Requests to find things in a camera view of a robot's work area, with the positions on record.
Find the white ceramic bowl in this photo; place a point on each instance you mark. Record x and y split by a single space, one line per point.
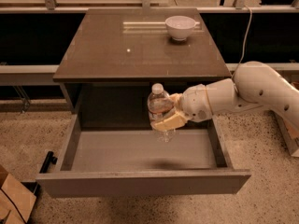
180 27

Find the metal railing frame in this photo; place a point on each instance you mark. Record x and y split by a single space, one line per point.
146 0

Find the grey cabinet with glossy top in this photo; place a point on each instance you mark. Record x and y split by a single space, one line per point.
116 55

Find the cardboard box at left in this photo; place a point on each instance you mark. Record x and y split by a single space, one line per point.
16 201

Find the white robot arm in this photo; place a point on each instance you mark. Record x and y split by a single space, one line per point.
253 85

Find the clear plastic water bottle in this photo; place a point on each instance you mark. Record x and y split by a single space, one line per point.
159 104

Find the black bar on floor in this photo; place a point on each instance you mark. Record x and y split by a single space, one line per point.
50 159

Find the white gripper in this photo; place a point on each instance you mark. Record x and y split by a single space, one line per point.
195 103

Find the open grey top drawer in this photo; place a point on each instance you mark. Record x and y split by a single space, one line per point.
111 150

